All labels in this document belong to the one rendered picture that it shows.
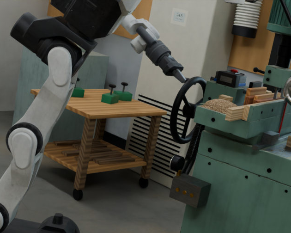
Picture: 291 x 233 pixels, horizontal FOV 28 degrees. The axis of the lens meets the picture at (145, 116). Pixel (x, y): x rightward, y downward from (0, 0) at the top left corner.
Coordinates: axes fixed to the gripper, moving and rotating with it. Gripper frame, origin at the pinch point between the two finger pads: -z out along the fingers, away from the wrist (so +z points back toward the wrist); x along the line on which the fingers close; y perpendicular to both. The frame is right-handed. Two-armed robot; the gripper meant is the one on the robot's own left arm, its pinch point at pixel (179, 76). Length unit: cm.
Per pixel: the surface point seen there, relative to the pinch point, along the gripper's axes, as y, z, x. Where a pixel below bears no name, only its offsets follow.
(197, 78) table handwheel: 5.4, -7.0, 1.9
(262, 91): 20.3, -29.4, -1.5
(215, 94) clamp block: 8.2, -19.1, 7.3
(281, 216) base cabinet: 0, -71, 21
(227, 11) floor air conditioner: 12, 55, -129
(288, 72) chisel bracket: 33.7, -33.5, 5.9
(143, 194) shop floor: -101, 4, -102
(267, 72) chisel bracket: 28.0, -27.5, 5.4
